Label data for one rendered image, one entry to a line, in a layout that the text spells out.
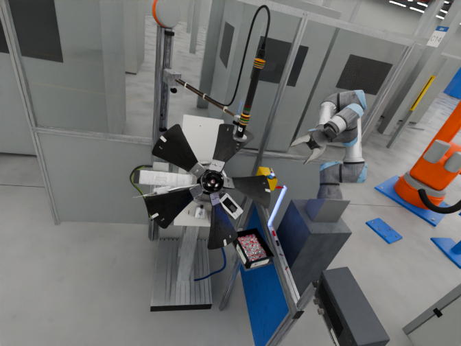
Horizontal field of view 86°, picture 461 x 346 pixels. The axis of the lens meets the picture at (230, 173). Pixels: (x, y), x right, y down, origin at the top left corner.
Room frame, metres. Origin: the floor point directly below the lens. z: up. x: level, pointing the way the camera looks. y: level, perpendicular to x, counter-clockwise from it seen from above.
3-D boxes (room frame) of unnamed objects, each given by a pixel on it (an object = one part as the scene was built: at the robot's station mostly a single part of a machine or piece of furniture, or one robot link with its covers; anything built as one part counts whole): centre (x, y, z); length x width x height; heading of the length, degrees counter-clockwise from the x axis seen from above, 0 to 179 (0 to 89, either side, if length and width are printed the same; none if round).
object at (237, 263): (1.06, -0.20, 0.40); 0.03 x 0.03 x 0.80; 32
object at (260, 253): (1.00, -0.24, 0.84); 0.19 x 0.14 x 0.04; 32
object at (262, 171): (1.50, -0.26, 1.02); 0.16 x 0.10 x 0.11; 17
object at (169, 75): (1.50, 0.49, 1.55); 0.10 x 0.07 x 0.08; 52
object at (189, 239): (1.18, 0.16, 0.45); 0.09 x 0.04 x 0.91; 107
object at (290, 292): (1.12, -0.37, 0.82); 0.90 x 0.04 x 0.08; 17
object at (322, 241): (1.28, -0.64, 0.50); 0.30 x 0.30 x 1.00; 20
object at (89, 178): (1.81, 0.20, 0.50); 2.59 x 0.03 x 0.91; 107
